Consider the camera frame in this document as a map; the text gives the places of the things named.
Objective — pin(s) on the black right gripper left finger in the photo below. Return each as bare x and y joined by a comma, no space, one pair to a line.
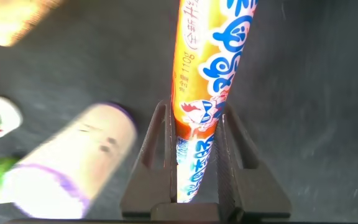
154,183

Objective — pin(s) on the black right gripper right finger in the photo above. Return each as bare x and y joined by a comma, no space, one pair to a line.
247,189

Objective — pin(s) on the orange sausage stick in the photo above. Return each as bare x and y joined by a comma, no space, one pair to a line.
204,62

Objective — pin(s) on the purple trash bag roll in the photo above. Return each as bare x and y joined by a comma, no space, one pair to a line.
67,161

